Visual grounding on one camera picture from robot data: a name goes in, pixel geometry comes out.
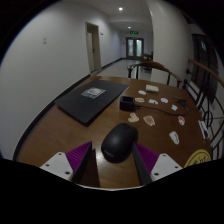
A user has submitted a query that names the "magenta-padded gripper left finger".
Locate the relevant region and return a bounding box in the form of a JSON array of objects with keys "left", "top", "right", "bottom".
[{"left": 39, "top": 141, "right": 101, "bottom": 188}]

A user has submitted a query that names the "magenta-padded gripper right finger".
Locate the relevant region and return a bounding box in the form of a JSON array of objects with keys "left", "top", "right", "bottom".
[{"left": 132, "top": 142, "right": 184, "bottom": 186}]

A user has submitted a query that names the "black computer mouse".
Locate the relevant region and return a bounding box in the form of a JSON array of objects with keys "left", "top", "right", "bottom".
[{"left": 100, "top": 122, "right": 139, "bottom": 164}]

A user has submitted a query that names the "round yellow printed mouse pad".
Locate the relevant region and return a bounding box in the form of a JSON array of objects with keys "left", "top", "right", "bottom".
[{"left": 183, "top": 148, "right": 212, "bottom": 169}]

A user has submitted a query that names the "large white sticker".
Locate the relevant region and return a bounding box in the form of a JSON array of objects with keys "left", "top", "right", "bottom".
[{"left": 168, "top": 130, "right": 180, "bottom": 145}]

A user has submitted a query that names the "orange and white sticker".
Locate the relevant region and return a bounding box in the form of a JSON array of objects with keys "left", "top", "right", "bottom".
[{"left": 143, "top": 115, "right": 156, "bottom": 127}]

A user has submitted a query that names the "white paper card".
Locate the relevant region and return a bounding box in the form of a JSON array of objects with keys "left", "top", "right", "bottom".
[{"left": 197, "top": 119, "right": 210, "bottom": 140}]

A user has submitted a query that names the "cream heart-shaped sticker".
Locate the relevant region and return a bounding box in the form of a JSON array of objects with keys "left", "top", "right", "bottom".
[{"left": 127, "top": 112, "right": 140, "bottom": 124}]

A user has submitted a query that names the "black flat laptop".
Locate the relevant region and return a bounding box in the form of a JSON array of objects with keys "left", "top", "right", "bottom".
[{"left": 53, "top": 79, "right": 130, "bottom": 127}]

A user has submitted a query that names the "small black box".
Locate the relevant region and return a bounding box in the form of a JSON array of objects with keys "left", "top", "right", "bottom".
[{"left": 119, "top": 95, "right": 137, "bottom": 112}]

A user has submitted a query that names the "small white box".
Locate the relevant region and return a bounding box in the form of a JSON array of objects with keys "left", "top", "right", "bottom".
[{"left": 145, "top": 84, "right": 160, "bottom": 93}]

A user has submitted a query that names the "wooden chair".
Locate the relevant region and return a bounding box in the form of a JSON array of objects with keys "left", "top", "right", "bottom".
[{"left": 127, "top": 60, "right": 183, "bottom": 88}]

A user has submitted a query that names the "black railing with wooden handrail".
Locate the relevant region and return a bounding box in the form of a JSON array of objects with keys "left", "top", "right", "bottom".
[{"left": 182, "top": 59, "right": 224, "bottom": 161}]

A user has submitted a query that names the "dark window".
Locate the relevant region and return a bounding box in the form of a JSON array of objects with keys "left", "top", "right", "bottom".
[{"left": 191, "top": 33, "right": 218, "bottom": 104}]

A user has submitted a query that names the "glass double door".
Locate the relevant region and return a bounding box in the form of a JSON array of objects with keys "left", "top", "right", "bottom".
[{"left": 125, "top": 36, "right": 145, "bottom": 61}]

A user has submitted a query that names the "beige door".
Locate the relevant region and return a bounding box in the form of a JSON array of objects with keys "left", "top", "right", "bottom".
[{"left": 85, "top": 22, "right": 102, "bottom": 74}]

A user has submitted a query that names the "black cable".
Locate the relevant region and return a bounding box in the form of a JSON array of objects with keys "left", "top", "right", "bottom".
[{"left": 134, "top": 95, "right": 190, "bottom": 117}]

